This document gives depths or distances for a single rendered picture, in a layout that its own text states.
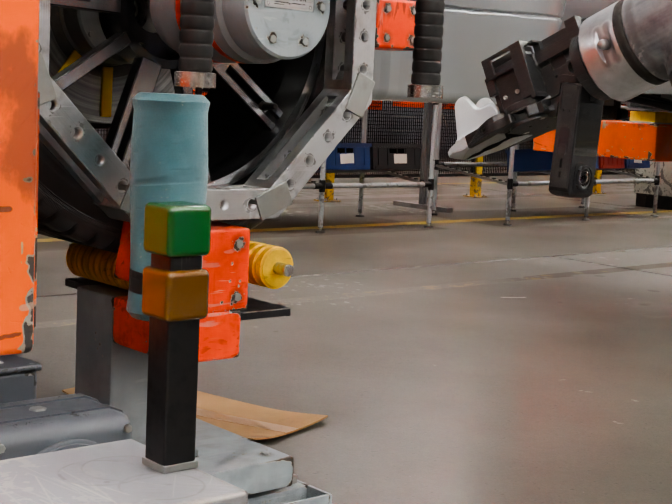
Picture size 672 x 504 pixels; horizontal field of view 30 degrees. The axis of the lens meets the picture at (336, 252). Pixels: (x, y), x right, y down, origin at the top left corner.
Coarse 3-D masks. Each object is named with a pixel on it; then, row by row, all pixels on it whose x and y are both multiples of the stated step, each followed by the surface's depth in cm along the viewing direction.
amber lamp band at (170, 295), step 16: (144, 272) 98; (160, 272) 96; (176, 272) 96; (192, 272) 97; (208, 272) 98; (144, 288) 98; (160, 288) 96; (176, 288) 96; (192, 288) 97; (208, 288) 98; (144, 304) 98; (160, 304) 96; (176, 304) 96; (192, 304) 97; (176, 320) 96
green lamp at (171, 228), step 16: (160, 208) 96; (176, 208) 95; (192, 208) 96; (208, 208) 97; (144, 224) 97; (160, 224) 96; (176, 224) 95; (192, 224) 96; (208, 224) 97; (144, 240) 97; (160, 240) 96; (176, 240) 95; (192, 240) 96; (208, 240) 97; (176, 256) 96; (192, 256) 97
